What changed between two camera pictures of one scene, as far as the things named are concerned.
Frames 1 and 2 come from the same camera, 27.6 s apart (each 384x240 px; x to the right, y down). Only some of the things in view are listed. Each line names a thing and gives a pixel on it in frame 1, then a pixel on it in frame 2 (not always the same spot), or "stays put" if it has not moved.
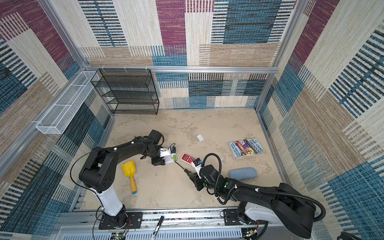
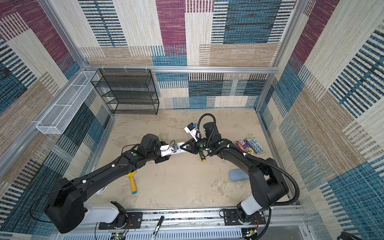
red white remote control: x=187 y=158 → x=176 y=149
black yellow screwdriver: x=190 y=173 → x=202 y=157
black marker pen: x=157 y=227 stays put
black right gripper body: x=200 y=183 → x=202 y=143
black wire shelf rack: x=127 y=91 stays put
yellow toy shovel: x=129 y=169 stays put
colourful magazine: x=246 y=148 stays put
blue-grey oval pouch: x=241 y=173 stays put
